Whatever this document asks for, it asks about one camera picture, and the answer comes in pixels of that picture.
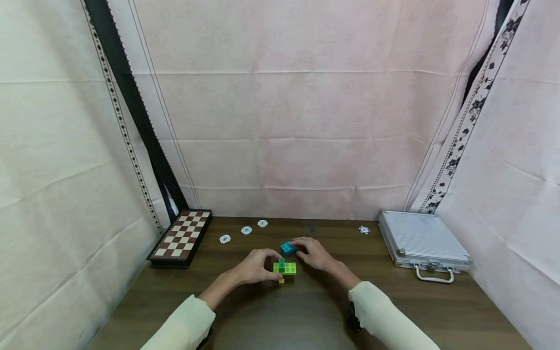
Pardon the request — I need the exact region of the person's right hand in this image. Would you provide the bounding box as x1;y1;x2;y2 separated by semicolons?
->
290;237;340;273

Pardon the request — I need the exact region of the person's left hand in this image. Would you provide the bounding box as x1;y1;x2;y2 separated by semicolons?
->
233;248;284;286

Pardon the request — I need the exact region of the person's right forearm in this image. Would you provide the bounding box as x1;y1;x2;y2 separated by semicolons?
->
327;260;440;350

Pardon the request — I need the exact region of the person's left forearm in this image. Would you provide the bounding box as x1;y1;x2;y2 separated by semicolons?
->
140;270;245;350

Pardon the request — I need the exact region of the black wrist band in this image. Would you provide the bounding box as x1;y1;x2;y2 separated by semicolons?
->
347;301;362;333

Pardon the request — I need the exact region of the folded chess board box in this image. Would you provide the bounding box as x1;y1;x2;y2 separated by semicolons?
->
146;210;213;269

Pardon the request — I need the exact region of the silver aluminium case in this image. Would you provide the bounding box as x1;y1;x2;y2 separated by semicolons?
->
378;210;473;284

